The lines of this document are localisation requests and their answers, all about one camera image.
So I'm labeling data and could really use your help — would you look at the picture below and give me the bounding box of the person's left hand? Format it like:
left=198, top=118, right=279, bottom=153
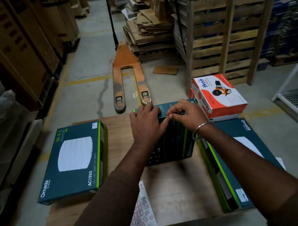
left=128, top=100, right=173, bottom=152

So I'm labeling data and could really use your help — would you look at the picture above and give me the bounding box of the person's right hand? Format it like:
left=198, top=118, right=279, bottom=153
left=164, top=96, right=212, bottom=136

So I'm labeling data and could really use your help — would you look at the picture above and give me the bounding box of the person's left forearm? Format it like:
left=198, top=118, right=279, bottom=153
left=31, top=140, right=165, bottom=226

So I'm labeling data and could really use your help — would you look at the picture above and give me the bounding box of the person's right forearm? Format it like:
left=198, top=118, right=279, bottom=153
left=195, top=111, right=298, bottom=226

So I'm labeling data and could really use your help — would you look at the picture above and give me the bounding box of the silver wrist bangle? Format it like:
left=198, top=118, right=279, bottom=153
left=192, top=121, right=216, bottom=140

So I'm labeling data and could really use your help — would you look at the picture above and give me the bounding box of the red box underneath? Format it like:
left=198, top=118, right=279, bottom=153
left=188, top=88, right=198, bottom=103

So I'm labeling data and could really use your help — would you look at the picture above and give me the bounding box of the orange white product box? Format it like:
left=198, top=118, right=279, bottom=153
left=190, top=70, right=249, bottom=121

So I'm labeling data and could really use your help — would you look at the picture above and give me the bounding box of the cardboard scrap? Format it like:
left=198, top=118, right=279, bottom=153
left=152, top=63, right=179, bottom=78

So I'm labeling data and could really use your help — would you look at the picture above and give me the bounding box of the orange pallet jack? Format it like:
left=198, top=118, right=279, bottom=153
left=99, top=0, right=154, bottom=115

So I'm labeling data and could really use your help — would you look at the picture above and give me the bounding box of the teal router box green edge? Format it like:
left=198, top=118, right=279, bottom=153
left=194, top=113, right=291, bottom=216

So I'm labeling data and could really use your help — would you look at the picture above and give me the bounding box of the wooden pallet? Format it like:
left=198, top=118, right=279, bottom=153
left=175, top=0, right=291, bottom=95

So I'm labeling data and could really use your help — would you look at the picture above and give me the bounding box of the white sticker sheet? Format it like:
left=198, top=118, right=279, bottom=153
left=119, top=179, right=157, bottom=226

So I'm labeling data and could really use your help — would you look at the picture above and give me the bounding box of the teal router box white disc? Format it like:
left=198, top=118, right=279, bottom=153
left=28, top=119, right=117, bottom=207

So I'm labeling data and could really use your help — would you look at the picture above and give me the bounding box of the pile of flattened cardboard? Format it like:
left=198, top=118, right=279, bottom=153
left=119, top=0, right=183, bottom=63

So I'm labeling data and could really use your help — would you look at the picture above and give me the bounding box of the stack of blue white bundles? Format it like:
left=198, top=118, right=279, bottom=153
left=169, top=0, right=298, bottom=72

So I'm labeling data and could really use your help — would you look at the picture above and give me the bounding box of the row of tall cardboard boxes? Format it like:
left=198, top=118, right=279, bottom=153
left=0, top=0, right=103, bottom=116

